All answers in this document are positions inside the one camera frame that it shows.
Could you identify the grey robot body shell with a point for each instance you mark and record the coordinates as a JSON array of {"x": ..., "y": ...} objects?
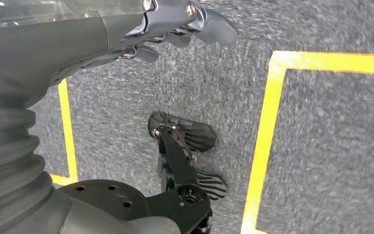
[{"x": 109, "y": 223}]

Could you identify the black robot foot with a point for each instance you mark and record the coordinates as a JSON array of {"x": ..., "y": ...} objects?
[
  {"x": 212, "y": 187},
  {"x": 200, "y": 135}
]

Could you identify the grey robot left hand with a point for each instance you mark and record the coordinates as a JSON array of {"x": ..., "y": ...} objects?
[{"x": 45, "y": 48}]

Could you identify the black robot leg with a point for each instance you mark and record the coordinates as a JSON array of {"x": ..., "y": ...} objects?
[{"x": 177, "y": 164}]

